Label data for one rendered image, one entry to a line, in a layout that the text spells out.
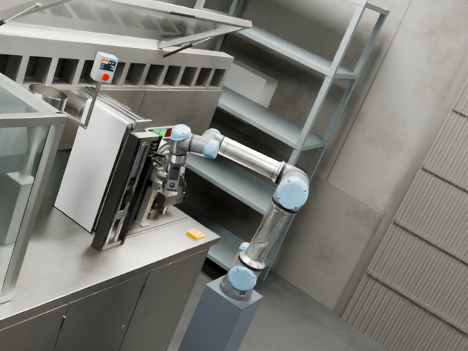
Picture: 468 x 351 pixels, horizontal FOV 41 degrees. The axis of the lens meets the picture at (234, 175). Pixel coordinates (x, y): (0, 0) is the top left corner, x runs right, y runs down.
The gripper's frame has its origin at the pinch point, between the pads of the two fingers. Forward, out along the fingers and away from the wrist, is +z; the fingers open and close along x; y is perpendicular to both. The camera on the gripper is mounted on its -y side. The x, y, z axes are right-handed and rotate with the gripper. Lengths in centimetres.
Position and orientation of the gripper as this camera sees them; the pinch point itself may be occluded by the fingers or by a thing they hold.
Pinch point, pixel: (172, 198)
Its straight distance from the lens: 265.6
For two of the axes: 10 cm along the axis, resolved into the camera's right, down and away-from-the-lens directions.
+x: -9.9, -1.6, -0.5
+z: -1.6, 7.6, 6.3
